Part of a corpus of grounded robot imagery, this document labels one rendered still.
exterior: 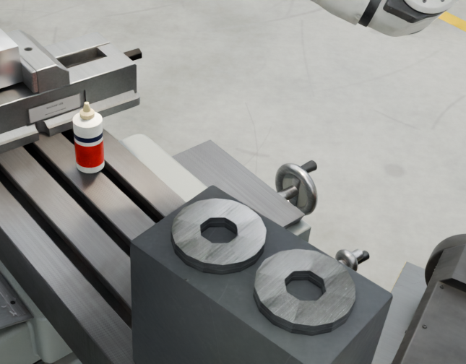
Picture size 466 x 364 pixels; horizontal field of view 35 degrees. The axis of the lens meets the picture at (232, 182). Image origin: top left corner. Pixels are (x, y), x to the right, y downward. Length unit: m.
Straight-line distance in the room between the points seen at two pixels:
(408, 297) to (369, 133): 1.24
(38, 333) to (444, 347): 0.69
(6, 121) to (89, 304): 0.34
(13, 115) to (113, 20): 2.31
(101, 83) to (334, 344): 0.66
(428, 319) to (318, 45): 2.11
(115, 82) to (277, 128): 1.61
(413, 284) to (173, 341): 1.01
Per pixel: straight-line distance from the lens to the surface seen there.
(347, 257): 1.54
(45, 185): 1.05
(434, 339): 1.34
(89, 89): 1.15
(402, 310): 1.62
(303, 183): 1.48
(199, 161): 1.41
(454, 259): 1.47
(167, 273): 0.67
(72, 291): 0.91
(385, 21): 0.92
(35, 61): 1.11
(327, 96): 2.96
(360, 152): 2.69
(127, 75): 1.18
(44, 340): 1.02
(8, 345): 1.03
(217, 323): 0.66
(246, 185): 1.36
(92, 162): 1.05
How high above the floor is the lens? 1.58
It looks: 40 degrees down
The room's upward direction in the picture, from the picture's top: 6 degrees clockwise
